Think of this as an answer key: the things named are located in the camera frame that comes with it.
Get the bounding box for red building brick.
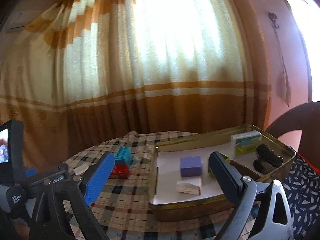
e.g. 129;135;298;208
109;165;130;179

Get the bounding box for green building block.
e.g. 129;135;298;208
208;151;231;179

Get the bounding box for purple rectangular block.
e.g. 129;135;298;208
180;156;202;177

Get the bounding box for white charger adapter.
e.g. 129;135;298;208
73;163;90;175

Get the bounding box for checkered tablecloth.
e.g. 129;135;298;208
66;131;232;239

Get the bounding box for patterned dark cushion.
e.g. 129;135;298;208
282;156;319;239

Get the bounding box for black ridged object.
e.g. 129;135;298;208
253;143;284;174

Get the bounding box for blue building brick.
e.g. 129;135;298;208
115;147;133;166

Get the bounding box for green and white card box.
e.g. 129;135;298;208
231;130;262;157

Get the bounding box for white tissue packet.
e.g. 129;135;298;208
176;176;202;196

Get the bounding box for gold metal tin box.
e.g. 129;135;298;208
148;125;296;222

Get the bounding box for white paper tin liner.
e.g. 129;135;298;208
152;139;258;205

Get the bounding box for dark wooden chair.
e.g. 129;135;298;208
266;101;320;173

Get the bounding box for curtain tieback tassel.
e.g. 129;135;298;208
268;11;292;107

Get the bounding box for cream and brown curtain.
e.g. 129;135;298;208
1;0;271;171

